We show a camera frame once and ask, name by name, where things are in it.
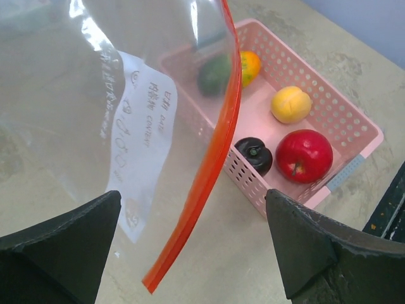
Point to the dark purple mangosteen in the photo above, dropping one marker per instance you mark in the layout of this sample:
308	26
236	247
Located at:
256	153

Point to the yellow orange peach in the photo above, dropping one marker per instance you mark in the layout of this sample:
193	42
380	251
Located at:
290	105

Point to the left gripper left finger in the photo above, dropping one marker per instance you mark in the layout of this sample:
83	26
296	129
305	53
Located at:
60	260

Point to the black metal base frame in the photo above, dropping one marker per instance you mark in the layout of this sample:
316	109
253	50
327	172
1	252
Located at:
387	220

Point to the pink plastic basket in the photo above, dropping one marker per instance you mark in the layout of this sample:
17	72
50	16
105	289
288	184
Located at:
351	133

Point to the red apple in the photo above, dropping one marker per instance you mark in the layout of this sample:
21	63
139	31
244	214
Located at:
304	156

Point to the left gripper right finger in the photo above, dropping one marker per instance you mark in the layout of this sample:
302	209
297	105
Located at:
324	261

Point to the green orange mango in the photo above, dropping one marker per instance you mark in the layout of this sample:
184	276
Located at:
213	75

